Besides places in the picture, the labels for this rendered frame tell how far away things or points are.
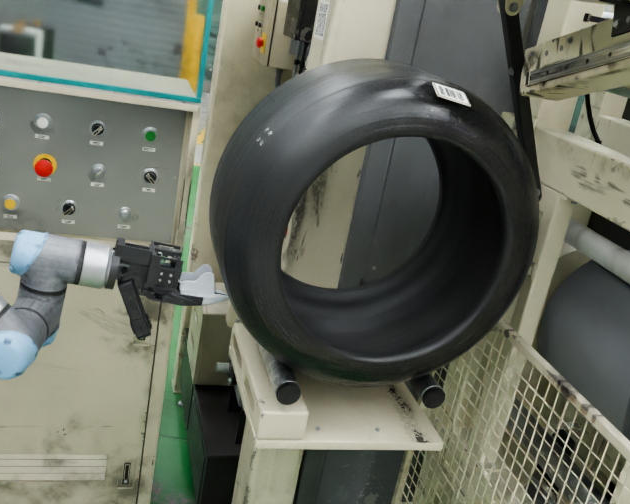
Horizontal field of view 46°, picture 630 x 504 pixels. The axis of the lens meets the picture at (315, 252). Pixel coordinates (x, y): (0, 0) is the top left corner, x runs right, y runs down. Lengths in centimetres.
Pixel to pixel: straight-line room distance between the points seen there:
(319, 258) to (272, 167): 50
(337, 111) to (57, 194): 89
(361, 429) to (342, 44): 75
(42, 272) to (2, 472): 99
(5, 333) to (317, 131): 55
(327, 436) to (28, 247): 62
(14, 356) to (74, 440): 95
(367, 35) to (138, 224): 74
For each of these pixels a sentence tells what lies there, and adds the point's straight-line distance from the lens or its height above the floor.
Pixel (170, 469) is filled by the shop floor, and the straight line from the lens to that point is 261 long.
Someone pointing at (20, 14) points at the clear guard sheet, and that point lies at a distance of 177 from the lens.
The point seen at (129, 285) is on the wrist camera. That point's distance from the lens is 130.
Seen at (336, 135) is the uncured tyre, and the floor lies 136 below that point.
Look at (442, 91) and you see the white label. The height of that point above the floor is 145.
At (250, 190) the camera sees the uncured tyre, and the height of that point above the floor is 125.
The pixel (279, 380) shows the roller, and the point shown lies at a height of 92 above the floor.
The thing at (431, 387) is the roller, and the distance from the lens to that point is 142.
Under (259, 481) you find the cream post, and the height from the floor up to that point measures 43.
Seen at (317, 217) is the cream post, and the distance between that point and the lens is 159.
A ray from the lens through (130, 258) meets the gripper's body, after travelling 128.
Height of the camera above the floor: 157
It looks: 19 degrees down
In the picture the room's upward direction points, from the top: 11 degrees clockwise
